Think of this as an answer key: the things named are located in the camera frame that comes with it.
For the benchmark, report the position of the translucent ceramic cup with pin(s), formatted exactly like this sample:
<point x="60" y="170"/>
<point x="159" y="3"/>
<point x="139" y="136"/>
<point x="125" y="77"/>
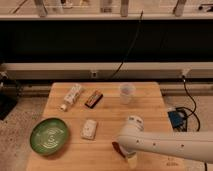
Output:
<point x="126" y="91"/>

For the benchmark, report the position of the blue power box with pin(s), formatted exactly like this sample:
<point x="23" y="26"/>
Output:
<point x="176" y="119"/>

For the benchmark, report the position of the green ceramic plate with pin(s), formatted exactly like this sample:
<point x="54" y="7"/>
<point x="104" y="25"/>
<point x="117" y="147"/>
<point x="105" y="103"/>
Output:
<point x="49" y="136"/>

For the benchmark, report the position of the black object at left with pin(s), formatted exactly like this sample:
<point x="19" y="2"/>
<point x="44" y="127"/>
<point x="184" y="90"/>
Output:
<point x="8" y="102"/>

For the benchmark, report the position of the brown candy bar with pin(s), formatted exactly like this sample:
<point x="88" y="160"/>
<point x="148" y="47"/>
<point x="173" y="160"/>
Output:
<point x="94" y="99"/>

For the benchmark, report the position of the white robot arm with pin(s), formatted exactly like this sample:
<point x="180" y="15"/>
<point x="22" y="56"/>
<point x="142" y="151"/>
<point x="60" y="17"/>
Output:
<point x="132" y="138"/>

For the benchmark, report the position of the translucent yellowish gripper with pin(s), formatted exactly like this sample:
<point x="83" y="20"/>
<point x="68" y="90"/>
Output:
<point x="132" y="161"/>

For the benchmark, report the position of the white wall outlet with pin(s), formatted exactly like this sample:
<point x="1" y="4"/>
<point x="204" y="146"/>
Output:
<point x="94" y="74"/>

